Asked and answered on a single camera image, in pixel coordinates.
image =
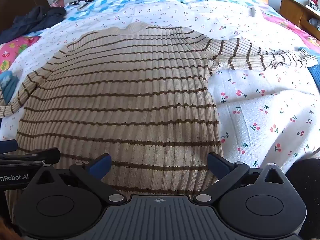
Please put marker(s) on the black and white small cloth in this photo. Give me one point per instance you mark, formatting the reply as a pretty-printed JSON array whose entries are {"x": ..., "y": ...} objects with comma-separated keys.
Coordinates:
[{"x": 81, "y": 3}]

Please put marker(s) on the beige brown-striped knit sweater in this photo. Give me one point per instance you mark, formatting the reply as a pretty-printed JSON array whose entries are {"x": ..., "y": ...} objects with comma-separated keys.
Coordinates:
[{"x": 125, "y": 92}]

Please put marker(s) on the white cherry print bed sheet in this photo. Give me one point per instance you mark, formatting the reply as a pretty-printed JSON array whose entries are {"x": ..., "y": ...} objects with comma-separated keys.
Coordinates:
[{"x": 262, "y": 120}]

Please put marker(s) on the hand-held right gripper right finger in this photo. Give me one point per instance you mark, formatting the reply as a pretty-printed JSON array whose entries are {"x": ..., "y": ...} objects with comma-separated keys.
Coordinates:
[{"x": 215, "y": 163}]

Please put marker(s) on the red and white desk item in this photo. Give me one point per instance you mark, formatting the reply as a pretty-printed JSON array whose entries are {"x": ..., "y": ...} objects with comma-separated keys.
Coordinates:
[{"x": 312, "y": 3}]

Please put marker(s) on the dark navy jacket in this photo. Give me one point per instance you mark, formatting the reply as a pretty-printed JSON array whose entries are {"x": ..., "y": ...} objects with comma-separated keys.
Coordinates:
[{"x": 32, "y": 21}]

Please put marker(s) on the wooden desk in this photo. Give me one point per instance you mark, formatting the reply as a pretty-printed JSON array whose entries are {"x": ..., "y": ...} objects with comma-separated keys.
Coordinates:
[{"x": 290, "y": 10}]

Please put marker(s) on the pink bag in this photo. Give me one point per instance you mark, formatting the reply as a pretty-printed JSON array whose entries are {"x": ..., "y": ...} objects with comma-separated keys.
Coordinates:
[{"x": 58, "y": 3}]

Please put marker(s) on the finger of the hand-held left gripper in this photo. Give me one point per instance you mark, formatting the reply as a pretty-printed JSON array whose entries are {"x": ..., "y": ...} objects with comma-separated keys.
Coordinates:
[
  {"x": 37, "y": 155},
  {"x": 8, "y": 145}
]

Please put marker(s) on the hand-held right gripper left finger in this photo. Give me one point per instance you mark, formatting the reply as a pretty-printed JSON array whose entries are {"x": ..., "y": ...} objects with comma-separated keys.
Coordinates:
[{"x": 103, "y": 164}]

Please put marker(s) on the pink cartoon print sheet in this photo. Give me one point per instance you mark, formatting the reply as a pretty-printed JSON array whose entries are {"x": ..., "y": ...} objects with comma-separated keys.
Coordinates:
[{"x": 15, "y": 50}]

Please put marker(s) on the blue and white checkered quilt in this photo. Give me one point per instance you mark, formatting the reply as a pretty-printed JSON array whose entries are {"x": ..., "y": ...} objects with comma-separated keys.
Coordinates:
[{"x": 120, "y": 0}]

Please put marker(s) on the blue fluffy towel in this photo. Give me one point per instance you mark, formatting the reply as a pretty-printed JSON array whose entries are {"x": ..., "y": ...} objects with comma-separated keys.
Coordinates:
[{"x": 8, "y": 85}]

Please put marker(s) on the dark wooden headboard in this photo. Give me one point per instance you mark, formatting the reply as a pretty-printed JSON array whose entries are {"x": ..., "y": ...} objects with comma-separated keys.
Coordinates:
[{"x": 20, "y": 0}]

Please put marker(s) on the dark fuzzy cloth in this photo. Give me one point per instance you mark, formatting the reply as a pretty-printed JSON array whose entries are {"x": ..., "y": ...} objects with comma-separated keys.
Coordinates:
[{"x": 305, "y": 192}]

